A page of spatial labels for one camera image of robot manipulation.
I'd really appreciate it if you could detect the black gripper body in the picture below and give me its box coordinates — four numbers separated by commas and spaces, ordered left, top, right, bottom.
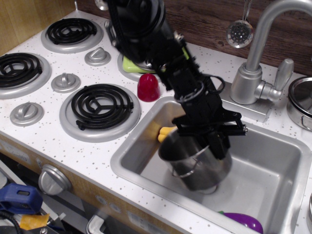
173, 75, 247, 136

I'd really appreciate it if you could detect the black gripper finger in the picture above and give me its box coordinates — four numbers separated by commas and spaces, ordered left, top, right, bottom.
208, 131, 230, 160

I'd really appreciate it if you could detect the stainless steel pot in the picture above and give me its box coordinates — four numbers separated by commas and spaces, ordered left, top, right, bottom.
158, 128, 232, 193

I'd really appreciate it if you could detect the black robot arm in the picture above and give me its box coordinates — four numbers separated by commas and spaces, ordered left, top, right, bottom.
107, 0, 246, 159

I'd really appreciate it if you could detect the silver sink basin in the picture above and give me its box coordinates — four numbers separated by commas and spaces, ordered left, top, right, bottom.
111, 97, 312, 234

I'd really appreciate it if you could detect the steel pot lid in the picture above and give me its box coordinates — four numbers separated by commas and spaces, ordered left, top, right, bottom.
136, 61, 154, 71

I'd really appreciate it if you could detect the steel pot at right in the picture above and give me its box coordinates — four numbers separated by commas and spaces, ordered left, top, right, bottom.
287, 77, 312, 131

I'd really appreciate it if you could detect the yellow toy bell pepper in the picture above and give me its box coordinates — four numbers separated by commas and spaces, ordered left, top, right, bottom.
157, 126, 177, 143

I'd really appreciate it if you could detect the silver faucet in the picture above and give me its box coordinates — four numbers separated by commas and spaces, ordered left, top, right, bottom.
220, 0, 312, 122

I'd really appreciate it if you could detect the red toy cup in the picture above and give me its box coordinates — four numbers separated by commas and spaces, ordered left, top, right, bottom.
137, 73, 160, 102

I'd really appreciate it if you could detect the purple toy eggplant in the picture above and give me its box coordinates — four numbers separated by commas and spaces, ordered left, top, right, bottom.
218, 211, 264, 234

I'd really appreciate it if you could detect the hanging metal strainer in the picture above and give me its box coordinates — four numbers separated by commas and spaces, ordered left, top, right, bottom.
226, 0, 254, 48

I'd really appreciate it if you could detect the green toy cutting board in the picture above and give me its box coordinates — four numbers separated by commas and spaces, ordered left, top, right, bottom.
121, 46, 191, 74

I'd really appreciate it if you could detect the front black burner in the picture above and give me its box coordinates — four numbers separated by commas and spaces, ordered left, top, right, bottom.
59, 84, 141, 143

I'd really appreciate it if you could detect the black burner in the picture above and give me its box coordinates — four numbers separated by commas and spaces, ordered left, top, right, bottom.
59, 84, 141, 143
41, 18, 104, 54
0, 53, 52, 99

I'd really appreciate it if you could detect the middle silver stove knob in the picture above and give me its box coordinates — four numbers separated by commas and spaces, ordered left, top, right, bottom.
84, 47, 111, 66

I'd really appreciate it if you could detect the silver stove knob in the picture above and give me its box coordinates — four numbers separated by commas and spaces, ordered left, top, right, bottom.
84, 47, 111, 66
51, 73, 81, 93

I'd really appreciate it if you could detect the left silver stove knob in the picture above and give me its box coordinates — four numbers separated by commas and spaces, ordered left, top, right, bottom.
51, 73, 81, 93

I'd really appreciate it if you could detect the hanging metal spoon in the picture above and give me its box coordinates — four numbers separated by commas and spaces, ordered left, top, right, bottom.
94, 0, 108, 11

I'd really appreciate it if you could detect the back left black burner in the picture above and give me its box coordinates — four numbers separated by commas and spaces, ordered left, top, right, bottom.
41, 18, 104, 54

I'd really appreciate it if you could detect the silver oven dial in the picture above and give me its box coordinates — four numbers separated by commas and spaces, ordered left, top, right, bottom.
38, 164, 72, 195

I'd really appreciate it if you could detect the front left silver knob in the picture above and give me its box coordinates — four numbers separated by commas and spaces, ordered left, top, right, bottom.
10, 102, 44, 127

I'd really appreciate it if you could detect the far left black burner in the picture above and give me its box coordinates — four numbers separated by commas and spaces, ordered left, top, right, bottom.
0, 53, 52, 99

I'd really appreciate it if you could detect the blue clamp tool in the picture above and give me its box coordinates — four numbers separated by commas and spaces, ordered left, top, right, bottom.
0, 183, 43, 215

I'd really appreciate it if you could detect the orange tape piece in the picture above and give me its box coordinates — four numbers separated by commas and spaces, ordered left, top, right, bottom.
19, 214, 50, 231

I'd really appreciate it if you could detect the silver oven door handle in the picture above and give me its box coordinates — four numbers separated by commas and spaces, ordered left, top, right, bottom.
86, 215, 106, 234

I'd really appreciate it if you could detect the black cable bottom left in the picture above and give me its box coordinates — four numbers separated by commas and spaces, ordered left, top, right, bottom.
0, 211, 22, 234

